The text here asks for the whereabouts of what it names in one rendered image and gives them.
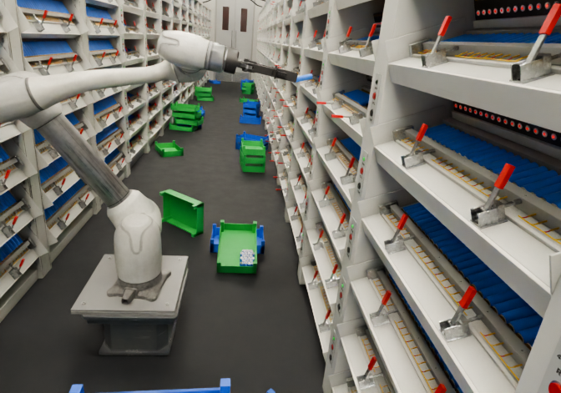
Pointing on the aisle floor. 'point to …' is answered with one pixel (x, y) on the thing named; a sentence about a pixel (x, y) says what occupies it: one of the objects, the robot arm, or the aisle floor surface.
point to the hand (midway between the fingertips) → (285, 75)
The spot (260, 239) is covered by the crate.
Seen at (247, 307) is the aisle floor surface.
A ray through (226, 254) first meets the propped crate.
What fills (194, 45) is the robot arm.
